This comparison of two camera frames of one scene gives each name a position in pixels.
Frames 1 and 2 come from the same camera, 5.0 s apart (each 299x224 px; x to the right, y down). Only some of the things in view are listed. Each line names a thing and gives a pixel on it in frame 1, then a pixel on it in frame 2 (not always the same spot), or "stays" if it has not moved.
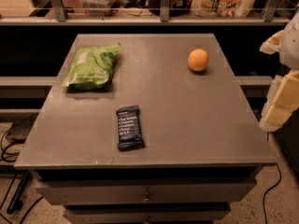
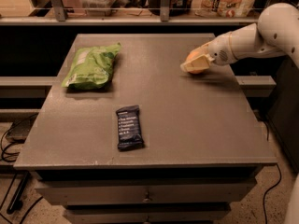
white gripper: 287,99 -> 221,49
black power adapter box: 21,129 stays
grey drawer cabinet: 203,151 stays
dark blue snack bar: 129,130 stays
